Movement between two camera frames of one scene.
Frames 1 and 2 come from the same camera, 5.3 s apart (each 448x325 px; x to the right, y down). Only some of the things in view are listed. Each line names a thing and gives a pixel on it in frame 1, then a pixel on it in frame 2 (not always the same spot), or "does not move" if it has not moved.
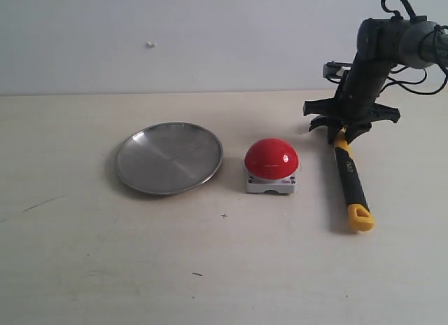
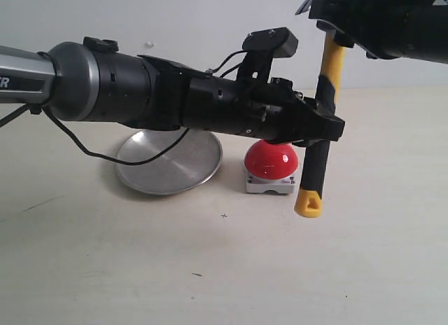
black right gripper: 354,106 → 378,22
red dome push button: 271,164 does not move
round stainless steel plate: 169,157 does not move
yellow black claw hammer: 360,218 → 309,199
